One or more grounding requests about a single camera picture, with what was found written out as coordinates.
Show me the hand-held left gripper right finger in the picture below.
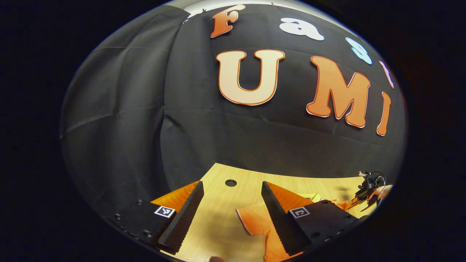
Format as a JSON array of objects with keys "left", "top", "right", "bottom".
[{"left": 261, "top": 181, "right": 364, "bottom": 256}]

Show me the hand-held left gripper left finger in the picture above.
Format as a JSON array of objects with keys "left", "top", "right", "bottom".
[{"left": 109, "top": 181, "right": 205, "bottom": 255}]

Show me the orange T-shirt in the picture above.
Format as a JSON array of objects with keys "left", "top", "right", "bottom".
[{"left": 236, "top": 192, "right": 368, "bottom": 262}]

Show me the black backdrop cloth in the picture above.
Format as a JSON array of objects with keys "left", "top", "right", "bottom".
[{"left": 60, "top": 1, "right": 407, "bottom": 219}]

